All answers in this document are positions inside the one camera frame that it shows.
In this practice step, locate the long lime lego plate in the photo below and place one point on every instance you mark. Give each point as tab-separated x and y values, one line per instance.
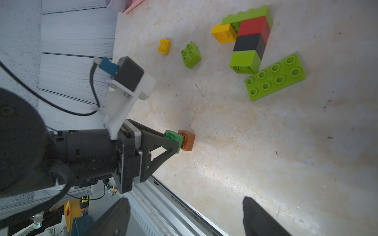
278	76

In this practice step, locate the pink tray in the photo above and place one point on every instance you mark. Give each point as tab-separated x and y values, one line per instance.
134	4

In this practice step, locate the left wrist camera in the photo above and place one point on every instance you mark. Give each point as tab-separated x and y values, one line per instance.
127	83

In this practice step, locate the small yellow lego brick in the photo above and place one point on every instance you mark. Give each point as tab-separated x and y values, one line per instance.
164	46

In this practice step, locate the small lime lego brick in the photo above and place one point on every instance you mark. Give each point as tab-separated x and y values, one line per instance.
191	55

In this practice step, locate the lime square lego brick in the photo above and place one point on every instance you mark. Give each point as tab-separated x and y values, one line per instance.
245	62

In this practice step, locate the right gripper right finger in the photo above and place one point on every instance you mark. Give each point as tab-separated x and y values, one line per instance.
258	222

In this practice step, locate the red lego brick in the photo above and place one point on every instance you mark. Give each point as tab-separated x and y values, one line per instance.
257	25

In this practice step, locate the yellow square lego brick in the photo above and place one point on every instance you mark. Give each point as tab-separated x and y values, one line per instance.
224	33

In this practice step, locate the long lime lego brick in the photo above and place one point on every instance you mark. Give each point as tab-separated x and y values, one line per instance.
236	19

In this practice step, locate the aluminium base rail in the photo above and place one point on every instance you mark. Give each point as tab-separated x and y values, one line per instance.
157	211

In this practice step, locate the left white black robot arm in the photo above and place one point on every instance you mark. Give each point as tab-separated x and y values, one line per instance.
33	158

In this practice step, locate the black lego brick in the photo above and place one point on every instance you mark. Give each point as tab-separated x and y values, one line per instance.
250	42

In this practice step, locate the brown lego brick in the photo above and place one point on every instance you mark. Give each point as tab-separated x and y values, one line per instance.
188	140

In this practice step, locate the rear lavender bowl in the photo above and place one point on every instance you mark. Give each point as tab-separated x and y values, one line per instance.
118	5

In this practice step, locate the dark green lego brick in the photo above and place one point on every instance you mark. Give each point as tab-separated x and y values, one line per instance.
174	136

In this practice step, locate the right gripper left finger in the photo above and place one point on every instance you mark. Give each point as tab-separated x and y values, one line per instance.
114	222

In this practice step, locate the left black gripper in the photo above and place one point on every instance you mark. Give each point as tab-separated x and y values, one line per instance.
92	156

